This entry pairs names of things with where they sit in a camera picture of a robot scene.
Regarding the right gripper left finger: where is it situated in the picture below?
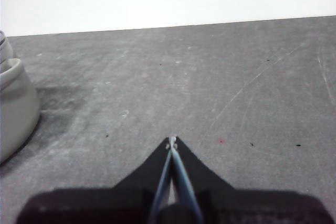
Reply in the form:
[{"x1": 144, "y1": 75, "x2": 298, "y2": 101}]
[{"x1": 15, "y1": 136, "x2": 173, "y2": 224}]

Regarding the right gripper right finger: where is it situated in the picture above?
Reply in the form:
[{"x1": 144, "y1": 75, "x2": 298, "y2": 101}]
[{"x1": 172, "y1": 136, "x2": 330, "y2": 224}]

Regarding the pale green electric pot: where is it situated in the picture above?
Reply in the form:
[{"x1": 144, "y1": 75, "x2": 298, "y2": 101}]
[{"x1": 0, "y1": 31, "x2": 41, "y2": 166}]

